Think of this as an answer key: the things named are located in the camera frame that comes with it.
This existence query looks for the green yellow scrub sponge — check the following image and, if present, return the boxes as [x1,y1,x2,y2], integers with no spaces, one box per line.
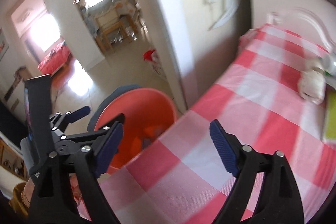
[322,85,336,146]

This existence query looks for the orange plastic trash bin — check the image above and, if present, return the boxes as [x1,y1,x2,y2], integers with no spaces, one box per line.
[88,86,178,174]

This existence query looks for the blue grey floor mat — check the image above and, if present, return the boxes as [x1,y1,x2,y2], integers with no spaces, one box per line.
[87,84,144,132]

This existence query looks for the white laundry basket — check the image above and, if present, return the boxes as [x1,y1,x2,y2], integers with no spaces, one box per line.
[143,49,167,81]

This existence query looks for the wooden chair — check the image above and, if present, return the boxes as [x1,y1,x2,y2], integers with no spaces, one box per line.
[93,10,138,54]

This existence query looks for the rolled white tissue bundle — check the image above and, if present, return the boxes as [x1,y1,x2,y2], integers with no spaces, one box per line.
[297,58,326,105]

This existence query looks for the white sliding glass door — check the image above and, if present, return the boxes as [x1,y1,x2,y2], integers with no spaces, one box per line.
[158,0,251,107]

